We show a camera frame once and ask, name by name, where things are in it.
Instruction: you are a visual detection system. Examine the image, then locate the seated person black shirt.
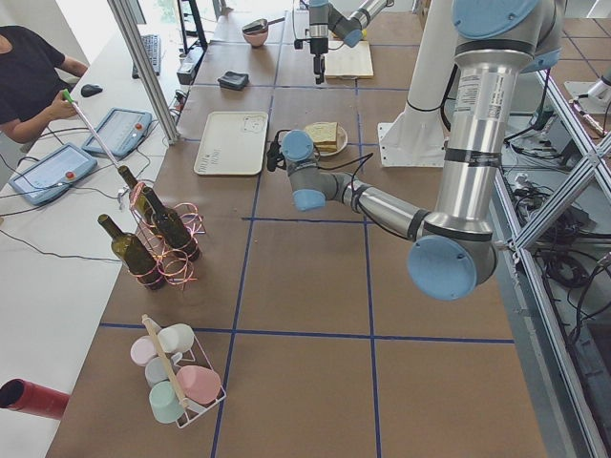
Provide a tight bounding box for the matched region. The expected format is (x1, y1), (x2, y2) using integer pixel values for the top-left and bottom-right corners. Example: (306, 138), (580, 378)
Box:
(1, 26), (88, 144)

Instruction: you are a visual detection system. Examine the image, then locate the white rectangular tray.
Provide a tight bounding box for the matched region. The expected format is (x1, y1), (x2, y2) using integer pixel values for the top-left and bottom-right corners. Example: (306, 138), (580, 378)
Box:
(193, 112), (268, 176)

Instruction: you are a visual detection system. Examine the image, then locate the white wire cup rack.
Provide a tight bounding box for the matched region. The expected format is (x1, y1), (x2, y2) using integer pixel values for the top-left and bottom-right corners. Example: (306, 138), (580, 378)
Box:
(130, 315), (226, 428)

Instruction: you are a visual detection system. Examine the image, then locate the metal scoop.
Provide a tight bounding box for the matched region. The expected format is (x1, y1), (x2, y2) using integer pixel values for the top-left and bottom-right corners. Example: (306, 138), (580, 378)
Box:
(242, 17), (284, 34)

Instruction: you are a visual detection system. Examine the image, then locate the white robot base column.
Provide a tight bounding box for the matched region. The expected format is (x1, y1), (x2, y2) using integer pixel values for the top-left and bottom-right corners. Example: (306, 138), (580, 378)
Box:
(378, 0), (457, 167)

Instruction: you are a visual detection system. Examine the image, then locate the grey cup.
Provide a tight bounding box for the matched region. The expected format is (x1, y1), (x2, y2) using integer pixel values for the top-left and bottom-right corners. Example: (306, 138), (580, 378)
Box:
(144, 357), (169, 387)

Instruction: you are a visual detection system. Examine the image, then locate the white round plate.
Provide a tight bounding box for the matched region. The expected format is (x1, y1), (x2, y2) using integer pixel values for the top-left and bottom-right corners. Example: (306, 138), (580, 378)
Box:
(305, 122), (348, 156)

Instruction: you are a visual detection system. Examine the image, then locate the blue teach pendant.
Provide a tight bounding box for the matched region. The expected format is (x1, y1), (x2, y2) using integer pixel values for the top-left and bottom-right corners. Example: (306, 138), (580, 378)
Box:
(9, 143), (97, 206)
(95, 108), (153, 160)

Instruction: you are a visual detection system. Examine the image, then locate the copper wire bottle rack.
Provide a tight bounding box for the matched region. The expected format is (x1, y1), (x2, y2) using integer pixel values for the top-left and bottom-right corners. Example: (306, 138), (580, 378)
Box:
(129, 181), (206, 288)

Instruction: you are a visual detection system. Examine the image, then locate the pink cup large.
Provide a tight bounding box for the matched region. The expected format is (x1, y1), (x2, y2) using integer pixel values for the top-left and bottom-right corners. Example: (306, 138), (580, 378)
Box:
(177, 365), (221, 405)

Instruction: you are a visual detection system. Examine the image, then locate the pink cup small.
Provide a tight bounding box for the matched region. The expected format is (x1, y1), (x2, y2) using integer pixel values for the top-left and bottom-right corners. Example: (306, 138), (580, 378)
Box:
(130, 336), (158, 367)

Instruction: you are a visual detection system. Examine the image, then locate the grey folded cloth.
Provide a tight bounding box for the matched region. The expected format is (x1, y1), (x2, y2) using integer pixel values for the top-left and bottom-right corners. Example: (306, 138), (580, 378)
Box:
(217, 71), (249, 91)

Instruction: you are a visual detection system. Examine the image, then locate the red cylinder tube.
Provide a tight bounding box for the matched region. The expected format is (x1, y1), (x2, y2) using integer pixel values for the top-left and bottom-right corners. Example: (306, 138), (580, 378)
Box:
(1, 379), (70, 420)

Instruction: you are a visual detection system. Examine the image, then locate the dark wine bottle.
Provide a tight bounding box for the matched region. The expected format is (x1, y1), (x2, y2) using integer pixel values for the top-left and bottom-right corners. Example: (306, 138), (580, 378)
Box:
(142, 186), (200, 261)
(117, 165), (154, 227)
(97, 214), (166, 290)

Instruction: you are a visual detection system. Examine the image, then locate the black keyboard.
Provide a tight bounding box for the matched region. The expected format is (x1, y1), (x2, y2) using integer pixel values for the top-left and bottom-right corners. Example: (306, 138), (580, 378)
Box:
(140, 34), (161, 76)

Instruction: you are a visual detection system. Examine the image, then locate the black computer mouse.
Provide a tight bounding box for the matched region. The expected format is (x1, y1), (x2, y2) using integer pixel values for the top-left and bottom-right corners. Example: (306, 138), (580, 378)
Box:
(80, 84), (103, 98)

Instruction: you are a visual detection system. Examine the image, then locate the white cup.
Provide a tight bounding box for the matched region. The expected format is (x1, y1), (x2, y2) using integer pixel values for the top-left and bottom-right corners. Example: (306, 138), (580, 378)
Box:
(158, 323), (195, 354)

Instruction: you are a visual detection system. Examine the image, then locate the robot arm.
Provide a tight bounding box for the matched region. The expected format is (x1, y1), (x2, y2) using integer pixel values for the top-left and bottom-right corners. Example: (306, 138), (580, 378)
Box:
(268, 1), (564, 301)
(293, 0), (394, 85)

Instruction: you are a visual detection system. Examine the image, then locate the pink bowl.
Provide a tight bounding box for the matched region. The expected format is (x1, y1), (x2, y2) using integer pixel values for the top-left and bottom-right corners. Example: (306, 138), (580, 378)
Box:
(242, 28), (268, 48)

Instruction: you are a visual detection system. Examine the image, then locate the mint green cup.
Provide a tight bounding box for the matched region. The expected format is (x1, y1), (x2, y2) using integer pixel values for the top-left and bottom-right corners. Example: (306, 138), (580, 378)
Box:
(149, 381), (185, 424)

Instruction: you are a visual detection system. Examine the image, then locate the wooden cutting board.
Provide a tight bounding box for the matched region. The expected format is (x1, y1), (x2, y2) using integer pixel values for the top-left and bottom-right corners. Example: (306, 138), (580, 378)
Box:
(325, 41), (374, 79)

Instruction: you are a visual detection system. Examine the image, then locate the long pointer stick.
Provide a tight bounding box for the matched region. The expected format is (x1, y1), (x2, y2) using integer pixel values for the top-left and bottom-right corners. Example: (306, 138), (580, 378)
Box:
(60, 90), (119, 169)

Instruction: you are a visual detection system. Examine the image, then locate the aluminium frame post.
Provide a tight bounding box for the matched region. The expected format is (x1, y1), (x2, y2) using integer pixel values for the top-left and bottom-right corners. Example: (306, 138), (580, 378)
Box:
(107, 0), (179, 145)

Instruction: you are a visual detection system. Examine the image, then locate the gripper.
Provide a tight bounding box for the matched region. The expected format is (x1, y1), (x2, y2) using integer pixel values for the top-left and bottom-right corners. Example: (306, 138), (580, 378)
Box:
(294, 9), (328, 85)
(265, 129), (290, 172)

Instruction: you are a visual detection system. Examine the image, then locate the bread slice sandwich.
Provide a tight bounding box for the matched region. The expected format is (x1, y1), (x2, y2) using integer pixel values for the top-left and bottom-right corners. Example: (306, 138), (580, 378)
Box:
(305, 122), (338, 153)

